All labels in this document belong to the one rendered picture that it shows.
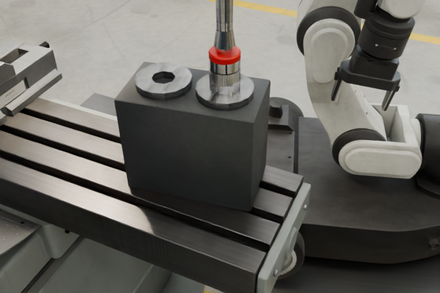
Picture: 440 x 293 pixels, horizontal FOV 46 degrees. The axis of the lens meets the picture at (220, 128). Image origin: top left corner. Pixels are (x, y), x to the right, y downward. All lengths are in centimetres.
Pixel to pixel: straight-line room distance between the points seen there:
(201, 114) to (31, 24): 302
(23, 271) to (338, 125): 81
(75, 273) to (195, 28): 247
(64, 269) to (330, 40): 74
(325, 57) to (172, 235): 56
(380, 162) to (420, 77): 176
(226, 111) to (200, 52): 241
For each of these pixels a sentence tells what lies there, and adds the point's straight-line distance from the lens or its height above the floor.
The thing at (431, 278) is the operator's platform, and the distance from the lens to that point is 155.
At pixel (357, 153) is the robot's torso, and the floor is 71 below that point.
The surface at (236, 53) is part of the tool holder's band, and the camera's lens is 75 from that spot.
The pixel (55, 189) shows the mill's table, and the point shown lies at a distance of 95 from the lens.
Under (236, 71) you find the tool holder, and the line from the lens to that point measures 76.
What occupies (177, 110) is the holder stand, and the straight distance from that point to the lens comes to 77.
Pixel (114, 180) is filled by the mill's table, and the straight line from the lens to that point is 94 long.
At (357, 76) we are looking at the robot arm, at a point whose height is 102.
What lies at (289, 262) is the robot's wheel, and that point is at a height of 47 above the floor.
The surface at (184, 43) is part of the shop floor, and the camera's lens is 327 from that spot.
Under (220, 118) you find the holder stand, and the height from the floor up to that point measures 112.
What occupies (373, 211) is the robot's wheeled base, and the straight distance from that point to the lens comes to 142.
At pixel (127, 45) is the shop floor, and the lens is 330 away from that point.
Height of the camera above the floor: 158
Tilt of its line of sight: 38 degrees down
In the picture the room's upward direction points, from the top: 1 degrees counter-clockwise
